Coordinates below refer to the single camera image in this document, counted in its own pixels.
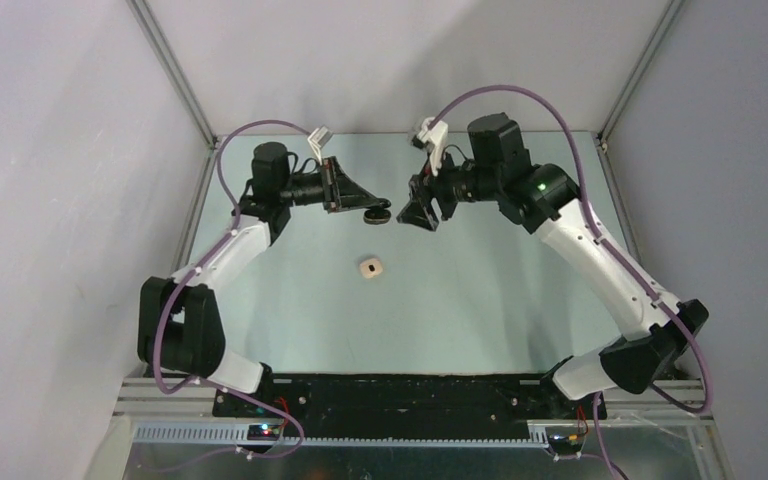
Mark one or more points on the beige earbud charging case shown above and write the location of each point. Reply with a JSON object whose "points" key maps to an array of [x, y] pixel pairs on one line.
{"points": [[371, 267]]}

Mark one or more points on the controller board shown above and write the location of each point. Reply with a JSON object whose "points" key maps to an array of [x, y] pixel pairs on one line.
{"points": [[571, 439], [263, 432]]}

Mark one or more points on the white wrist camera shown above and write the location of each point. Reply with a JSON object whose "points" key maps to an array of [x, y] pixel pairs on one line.
{"points": [[317, 140], [431, 136]]}

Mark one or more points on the left controller board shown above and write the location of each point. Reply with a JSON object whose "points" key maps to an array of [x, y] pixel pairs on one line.
{"points": [[263, 432]]}

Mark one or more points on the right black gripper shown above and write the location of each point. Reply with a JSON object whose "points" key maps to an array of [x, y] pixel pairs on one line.
{"points": [[423, 187]]}

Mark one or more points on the right aluminium frame post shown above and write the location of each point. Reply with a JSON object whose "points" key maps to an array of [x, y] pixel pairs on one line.
{"points": [[662, 29]]}

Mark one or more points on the left aluminium frame post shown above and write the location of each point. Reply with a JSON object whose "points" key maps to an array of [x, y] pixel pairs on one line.
{"points": [[154, 33]]}

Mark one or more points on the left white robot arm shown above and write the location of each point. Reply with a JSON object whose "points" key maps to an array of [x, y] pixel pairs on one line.
{"points": [[179, 324]]}

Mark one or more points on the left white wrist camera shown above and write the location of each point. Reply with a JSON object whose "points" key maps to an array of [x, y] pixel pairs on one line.
{"points": [[317, 140]]}

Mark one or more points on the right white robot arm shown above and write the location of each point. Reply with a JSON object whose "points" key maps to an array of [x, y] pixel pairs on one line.
{"points": [[653, 323]]}

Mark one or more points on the aluminium frame post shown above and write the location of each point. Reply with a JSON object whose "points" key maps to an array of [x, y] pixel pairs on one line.
{"points": [[662, 29], [154, 33]]}

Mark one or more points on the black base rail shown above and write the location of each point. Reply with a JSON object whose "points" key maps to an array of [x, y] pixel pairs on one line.
{"points": [[422, 407]]}

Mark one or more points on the right controller board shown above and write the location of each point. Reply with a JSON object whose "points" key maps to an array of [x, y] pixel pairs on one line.
{"points": [[571, 439]]}

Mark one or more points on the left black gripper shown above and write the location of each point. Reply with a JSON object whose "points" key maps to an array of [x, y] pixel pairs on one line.
{"points": [[340, 193]]}

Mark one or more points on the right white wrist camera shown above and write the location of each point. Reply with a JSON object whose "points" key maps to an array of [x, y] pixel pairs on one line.
{"points": [[431, 136]]}

